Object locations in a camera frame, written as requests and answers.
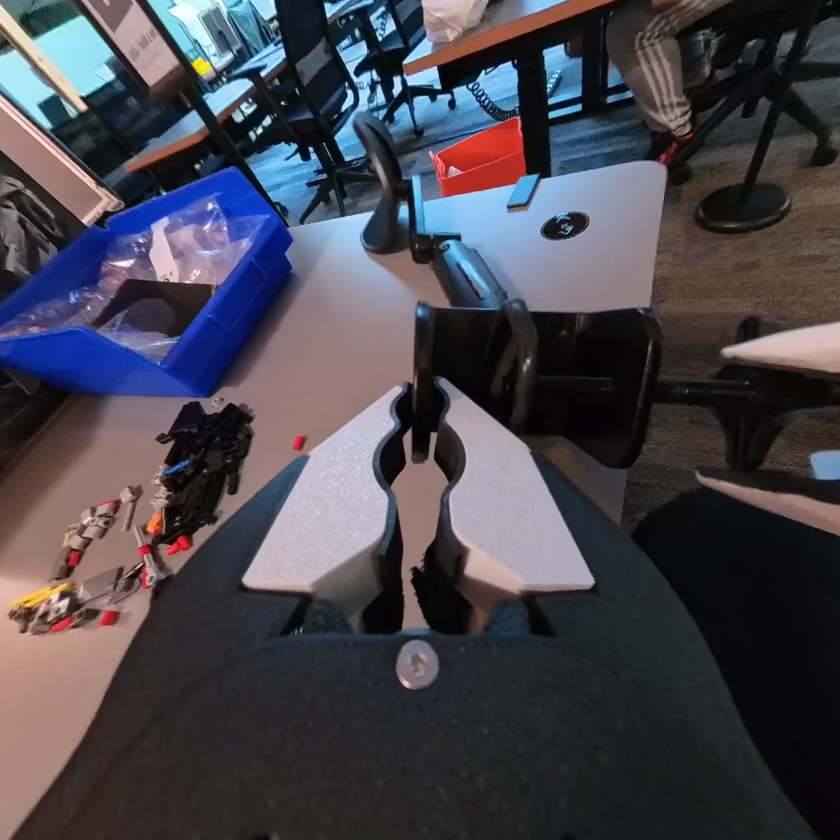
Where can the black wheeled office chair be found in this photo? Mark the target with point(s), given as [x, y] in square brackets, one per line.
[800, 105]

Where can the black pole stand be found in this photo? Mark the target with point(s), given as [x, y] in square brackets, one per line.
[741, 203]

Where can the black box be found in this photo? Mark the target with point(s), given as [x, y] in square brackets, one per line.
[184, 302]

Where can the wooden office desk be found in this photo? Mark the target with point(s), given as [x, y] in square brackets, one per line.
[190, 131]
[499, 46]

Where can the white plastic bag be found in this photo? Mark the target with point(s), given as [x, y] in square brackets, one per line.
[453, 19]

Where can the black desk clamp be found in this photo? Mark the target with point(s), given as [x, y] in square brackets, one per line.
[590, 367]

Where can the blue plastic bin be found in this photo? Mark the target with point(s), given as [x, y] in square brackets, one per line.
[216, 328]

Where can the pile of lego pieces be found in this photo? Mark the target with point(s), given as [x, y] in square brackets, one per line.
[203, 453]

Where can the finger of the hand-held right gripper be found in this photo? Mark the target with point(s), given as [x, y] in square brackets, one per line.
[800, 348]
[800, 508]

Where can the orange plastic bin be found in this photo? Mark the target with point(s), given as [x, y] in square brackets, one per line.
[485, 164]

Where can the black mesh office chair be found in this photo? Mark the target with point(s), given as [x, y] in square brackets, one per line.
[400, 46]
[315, 65]

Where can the clear plastic bag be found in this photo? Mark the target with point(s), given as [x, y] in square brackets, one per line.
[131, 256]

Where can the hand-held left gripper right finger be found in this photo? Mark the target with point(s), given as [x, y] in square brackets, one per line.
[518, 518]

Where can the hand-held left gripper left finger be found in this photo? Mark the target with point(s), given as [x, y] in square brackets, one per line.
[328, 518]

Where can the black round table disc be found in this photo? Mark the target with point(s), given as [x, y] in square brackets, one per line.
[564, 225]

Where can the black rectangular table plate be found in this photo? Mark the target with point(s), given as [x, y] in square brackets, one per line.
[523, 191]

